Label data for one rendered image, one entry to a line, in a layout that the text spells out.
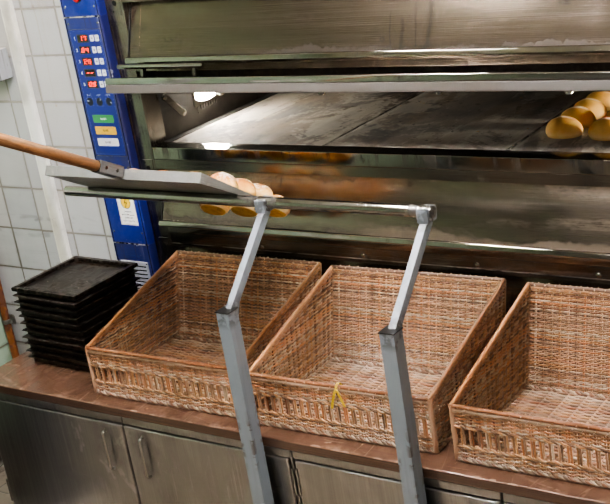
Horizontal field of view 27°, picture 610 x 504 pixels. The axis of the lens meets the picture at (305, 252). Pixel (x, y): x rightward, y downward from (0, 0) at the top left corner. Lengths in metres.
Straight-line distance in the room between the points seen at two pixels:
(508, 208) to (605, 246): 0.28
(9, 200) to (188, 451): 1.37
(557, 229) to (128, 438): 1.36
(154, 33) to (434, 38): 0.95
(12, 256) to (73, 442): 0.98
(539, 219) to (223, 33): 1.05
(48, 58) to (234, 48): 0.78
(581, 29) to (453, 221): 0.65
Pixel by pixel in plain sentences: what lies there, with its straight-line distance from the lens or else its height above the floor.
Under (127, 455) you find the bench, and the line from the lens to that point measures 3.72.
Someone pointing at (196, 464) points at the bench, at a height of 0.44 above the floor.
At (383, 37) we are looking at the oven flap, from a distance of 3.31.
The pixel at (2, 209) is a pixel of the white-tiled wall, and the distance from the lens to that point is 4.55.
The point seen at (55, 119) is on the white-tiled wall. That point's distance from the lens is 4.20.
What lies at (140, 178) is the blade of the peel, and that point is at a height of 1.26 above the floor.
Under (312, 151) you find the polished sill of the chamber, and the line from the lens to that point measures 3.55.
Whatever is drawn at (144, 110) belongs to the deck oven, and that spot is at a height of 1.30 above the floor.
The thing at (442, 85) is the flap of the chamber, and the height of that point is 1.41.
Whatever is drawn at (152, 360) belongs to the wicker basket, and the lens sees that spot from 3.53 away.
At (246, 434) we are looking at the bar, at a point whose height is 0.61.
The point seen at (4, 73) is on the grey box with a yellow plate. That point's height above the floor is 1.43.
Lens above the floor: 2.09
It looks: 19 degrees down
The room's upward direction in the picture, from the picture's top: 10 degrees counter-clockwise
